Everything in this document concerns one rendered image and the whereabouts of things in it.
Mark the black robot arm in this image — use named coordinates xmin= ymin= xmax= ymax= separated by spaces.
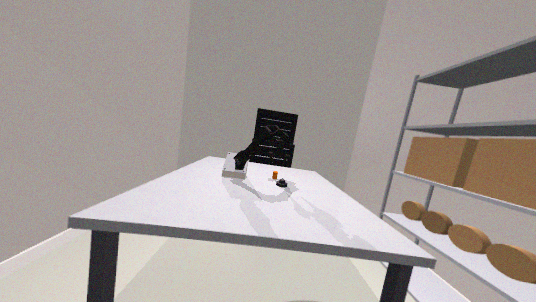
xmin=234 ymin=125 xmax=290 ymax=170

